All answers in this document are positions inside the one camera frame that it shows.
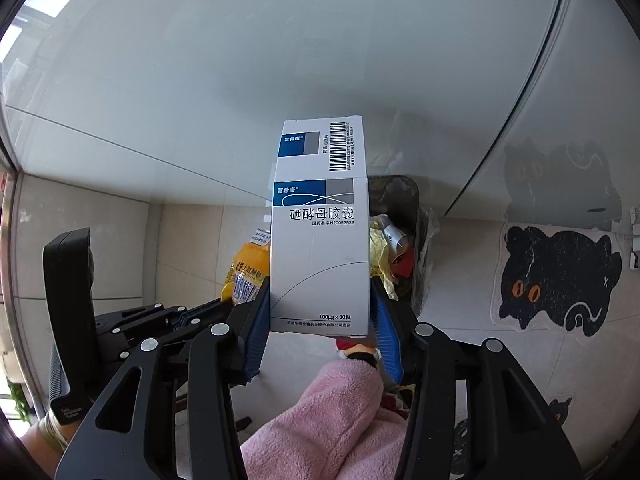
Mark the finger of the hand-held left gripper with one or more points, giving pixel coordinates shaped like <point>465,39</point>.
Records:
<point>205,308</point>
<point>187,329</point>

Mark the black trash bin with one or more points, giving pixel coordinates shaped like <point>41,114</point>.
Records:
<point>400,195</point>

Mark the yellow snack packet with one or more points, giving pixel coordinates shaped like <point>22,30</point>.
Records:
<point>247,270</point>

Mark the person's right leg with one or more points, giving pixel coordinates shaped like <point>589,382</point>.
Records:
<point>395,442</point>

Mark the white blue medicine box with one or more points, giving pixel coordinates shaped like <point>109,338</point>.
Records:
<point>320,240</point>

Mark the red white plush slipper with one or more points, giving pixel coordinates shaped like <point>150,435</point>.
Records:
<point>398,398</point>
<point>360,351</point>

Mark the yellow paper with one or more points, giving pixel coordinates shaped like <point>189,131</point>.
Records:
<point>380,255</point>

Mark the red brown snack wrapper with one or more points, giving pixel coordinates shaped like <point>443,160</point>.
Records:
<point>404,264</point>

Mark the person's left forearm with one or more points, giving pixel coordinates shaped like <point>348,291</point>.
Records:
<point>37,447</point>

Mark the black cat shaped rug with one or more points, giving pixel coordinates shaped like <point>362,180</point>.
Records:
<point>560,270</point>

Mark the small black cat floor sticker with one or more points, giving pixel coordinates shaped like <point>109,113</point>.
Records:
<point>560,408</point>

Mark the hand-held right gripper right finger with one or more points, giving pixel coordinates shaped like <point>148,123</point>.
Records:
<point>387,335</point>

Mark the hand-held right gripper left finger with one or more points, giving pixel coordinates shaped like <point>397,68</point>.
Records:
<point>255,340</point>

